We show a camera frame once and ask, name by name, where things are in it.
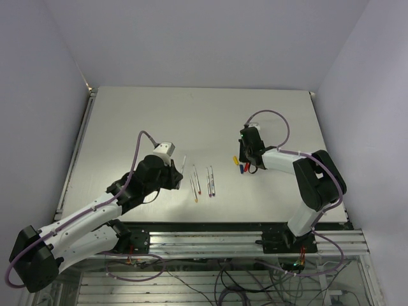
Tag blue tipped pen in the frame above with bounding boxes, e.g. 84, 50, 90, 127
210, 166, 216, 197

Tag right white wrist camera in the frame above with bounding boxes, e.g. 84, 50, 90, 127
244, 122, 261, 131

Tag red tipped pen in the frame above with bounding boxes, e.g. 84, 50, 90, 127
193, 164, 201, 195

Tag loose cables under table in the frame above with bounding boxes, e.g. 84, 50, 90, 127
101, 253, 351, 306

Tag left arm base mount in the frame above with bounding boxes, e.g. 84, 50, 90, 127
106, 219, 150, 254

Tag purple tipped pen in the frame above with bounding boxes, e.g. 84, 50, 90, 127
206, 167, 212, 198

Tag yellow tipped pen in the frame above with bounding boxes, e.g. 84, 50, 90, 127
189, 175, 198, 203

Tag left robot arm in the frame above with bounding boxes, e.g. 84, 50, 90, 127
4, 154, 183, 293

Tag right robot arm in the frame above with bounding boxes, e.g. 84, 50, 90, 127
238, 125, 347, 252

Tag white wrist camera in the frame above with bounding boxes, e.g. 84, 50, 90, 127
153, 142, 175, 160
244, 122, 261, 131

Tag aluminium frame rail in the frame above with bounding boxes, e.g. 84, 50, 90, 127
145, 230, 370, 258

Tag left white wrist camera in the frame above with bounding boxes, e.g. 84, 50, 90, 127
153, 142, 175, 160

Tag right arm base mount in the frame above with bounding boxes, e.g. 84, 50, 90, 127
255, 223, 317, 254

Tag green pen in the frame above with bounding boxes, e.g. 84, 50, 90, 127
177, 155, 187, 189

